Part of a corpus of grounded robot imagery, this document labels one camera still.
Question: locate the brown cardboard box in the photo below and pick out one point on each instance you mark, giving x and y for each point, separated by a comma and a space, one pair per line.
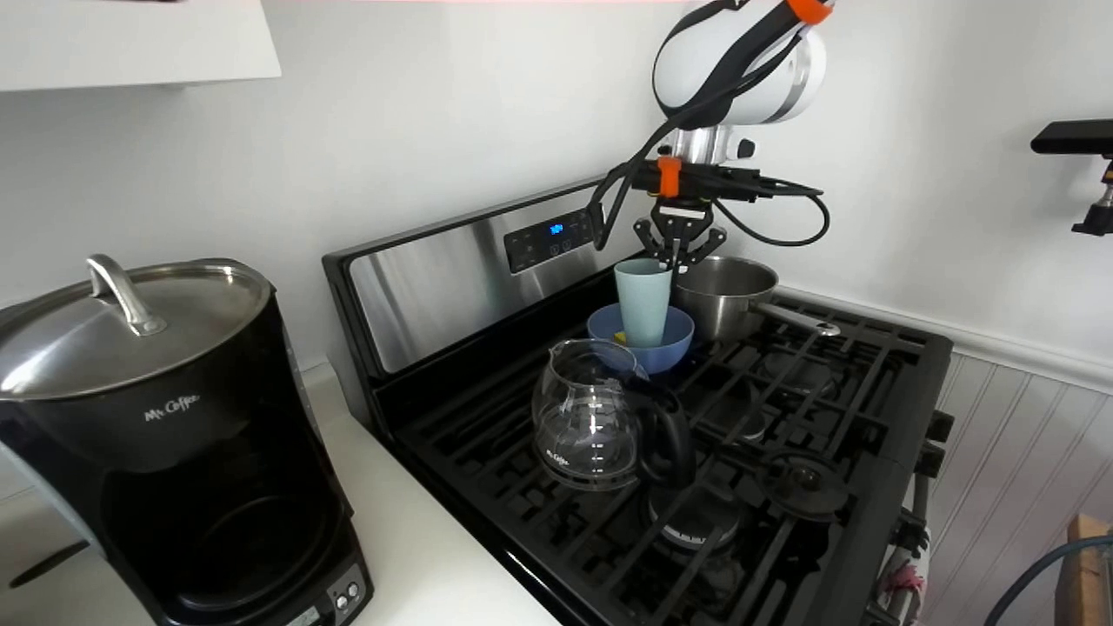
1089, 580

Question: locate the small yellow object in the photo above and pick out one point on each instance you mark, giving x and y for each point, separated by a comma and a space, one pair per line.
620, 343

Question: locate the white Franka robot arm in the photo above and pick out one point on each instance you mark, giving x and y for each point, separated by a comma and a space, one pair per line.
776, 72

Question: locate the white countertop appliance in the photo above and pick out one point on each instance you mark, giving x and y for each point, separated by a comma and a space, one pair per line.
48, 568

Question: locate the blue plastic bowl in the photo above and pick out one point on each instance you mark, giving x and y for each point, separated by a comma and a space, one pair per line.
664, 348

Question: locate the teal plastic cup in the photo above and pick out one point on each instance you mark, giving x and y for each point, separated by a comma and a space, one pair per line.
646, 299

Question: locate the stainless steel saucepan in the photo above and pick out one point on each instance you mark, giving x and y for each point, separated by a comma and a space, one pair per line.
732, 297

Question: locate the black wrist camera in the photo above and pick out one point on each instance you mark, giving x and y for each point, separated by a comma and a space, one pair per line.
724, 182

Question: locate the black drip coffee maker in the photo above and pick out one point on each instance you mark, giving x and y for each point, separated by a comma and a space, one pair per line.
222, 524

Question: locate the white wall cabinet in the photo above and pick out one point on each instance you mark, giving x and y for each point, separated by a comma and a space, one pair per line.
125, 41

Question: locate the black and steel gas stove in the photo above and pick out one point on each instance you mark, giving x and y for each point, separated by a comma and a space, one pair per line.
464, 278

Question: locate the stainless steel pot lid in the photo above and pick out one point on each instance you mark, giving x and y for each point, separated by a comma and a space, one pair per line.
140, 333

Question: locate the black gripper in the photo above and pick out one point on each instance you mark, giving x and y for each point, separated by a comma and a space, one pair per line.
684, 212

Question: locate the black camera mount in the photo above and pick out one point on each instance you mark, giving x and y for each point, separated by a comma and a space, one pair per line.
1074, 137

